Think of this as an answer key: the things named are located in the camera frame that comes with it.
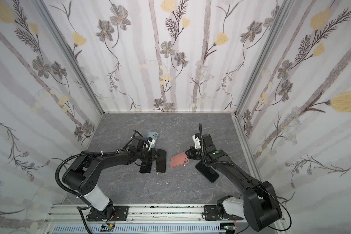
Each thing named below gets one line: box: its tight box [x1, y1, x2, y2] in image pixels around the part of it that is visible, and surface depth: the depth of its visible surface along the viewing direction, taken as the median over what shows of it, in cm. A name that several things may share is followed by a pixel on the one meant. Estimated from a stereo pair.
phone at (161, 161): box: [155, 148, 167, 174], surface depth 92 cm
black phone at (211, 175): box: [195, 161, 220, 184], surface depth 90 cm
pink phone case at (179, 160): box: [170, 151, 190, 169], surface depth 92 cm
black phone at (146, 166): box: [139, 160, 153, 174], surface depth 90 cm
